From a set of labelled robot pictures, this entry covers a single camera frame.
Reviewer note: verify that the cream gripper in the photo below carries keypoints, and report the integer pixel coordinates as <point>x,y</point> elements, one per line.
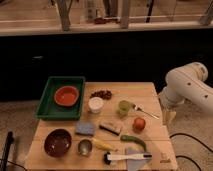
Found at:
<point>168,116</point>

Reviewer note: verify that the red apple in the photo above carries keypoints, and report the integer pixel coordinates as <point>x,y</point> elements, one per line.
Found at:
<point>139,124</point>

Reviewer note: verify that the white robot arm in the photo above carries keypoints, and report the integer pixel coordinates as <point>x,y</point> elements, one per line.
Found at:
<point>185,82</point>

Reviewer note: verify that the green plastic cup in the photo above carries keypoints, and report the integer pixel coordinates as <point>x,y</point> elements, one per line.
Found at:
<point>123,107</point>

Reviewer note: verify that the small metal cup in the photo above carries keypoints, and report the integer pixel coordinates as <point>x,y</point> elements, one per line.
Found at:
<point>85,147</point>

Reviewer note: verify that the green chili pepper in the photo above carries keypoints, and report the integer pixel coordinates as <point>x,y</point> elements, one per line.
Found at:
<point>128,138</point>

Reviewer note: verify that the yellow corn cob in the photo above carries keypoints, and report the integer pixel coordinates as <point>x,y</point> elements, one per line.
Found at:
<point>103,145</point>

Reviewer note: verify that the blue sponge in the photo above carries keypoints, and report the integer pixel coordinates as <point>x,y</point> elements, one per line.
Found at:
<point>85,128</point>

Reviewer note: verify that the orange bowl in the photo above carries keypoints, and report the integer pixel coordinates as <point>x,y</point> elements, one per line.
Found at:
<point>66,96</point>

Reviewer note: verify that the green plastic tray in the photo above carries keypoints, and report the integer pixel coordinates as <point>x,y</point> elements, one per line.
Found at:
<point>49,110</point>

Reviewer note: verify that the dark brown bowl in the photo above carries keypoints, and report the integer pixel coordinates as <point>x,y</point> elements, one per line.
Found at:
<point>57,143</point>

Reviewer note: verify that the red object on shelf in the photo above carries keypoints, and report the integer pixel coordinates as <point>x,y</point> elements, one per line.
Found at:
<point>106,20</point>

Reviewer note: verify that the black pole stand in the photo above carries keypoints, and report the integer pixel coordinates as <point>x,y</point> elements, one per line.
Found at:
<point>8,142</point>

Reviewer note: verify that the white handled dish brush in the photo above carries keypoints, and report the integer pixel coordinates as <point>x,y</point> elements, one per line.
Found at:
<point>108,157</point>

